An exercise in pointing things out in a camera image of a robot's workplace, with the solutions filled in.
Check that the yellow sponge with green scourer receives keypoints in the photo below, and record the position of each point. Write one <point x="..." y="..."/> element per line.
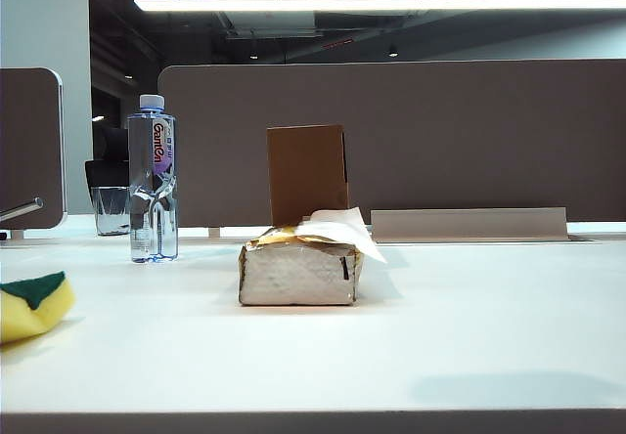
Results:
<point x="44" y="307"/>

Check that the clear Ganten water bottle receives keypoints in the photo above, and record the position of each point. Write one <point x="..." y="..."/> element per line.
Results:
<point x="152" y="199"/>

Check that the brown cardboard box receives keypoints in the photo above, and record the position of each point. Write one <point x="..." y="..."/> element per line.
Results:
<point x="305" y="175"/>

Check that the white tissue sheet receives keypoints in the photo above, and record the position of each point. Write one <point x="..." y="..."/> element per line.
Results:
<point x="342" y="229"/>

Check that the gold and white tissue pack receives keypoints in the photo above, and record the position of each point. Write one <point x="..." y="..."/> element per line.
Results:
<point x="293" y="280"/>

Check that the wide brown desk partition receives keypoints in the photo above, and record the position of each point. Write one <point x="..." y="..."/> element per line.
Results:
<point x="440" y="136"/>

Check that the long ceiling light strip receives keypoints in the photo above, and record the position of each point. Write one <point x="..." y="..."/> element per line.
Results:
<point x="342" y="4"/>

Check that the clear drinking glass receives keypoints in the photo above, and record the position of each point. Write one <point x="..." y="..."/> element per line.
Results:
<point x="110" y="211"/>

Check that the black office chair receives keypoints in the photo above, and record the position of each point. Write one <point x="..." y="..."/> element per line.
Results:
<point x="110" y="172"/>

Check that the narrow brown desk partition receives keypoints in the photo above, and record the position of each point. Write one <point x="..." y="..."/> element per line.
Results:
<point x="29" y="141"/>

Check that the silver metal rod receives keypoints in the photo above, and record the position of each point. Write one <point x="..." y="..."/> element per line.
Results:
<point x="22" y="209"/>

